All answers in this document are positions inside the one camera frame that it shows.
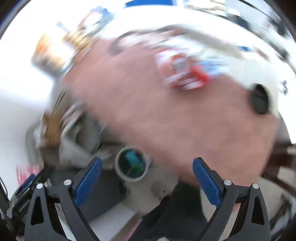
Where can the black round object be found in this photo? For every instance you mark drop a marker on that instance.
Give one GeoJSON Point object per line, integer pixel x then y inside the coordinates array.
{"type": "Point", "coordinates": [258, 99]}

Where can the red white snack package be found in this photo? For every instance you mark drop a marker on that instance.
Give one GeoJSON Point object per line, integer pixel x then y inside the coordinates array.
{"type": "Point", "coordinates": [180, 70]}

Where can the white round trash bin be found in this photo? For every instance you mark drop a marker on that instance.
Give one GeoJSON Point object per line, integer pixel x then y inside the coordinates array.
{"type": "Point", "coordinates": [132, 163]}

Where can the right black trouser leg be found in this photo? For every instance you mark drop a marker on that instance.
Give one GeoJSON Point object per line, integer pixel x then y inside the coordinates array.
{"type": "Point", "coordinates": [179, 216]}

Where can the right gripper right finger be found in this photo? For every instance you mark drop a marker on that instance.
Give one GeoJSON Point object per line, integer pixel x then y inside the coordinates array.
{"type": "Point", "coordinates": [251, 222]}

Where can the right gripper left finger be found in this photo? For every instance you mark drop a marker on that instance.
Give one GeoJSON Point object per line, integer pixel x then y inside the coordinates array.
{"type": "Point", "coordinates": [43, 222]}

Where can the brown cardboard box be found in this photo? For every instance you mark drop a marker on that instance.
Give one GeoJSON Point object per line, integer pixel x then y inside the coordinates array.
{"type": "Point", "coordinates": [52, 134]}

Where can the beige cloth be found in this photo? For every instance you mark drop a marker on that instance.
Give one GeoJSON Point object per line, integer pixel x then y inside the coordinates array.
{"type": "Point", "coordinates": [80, 139]}

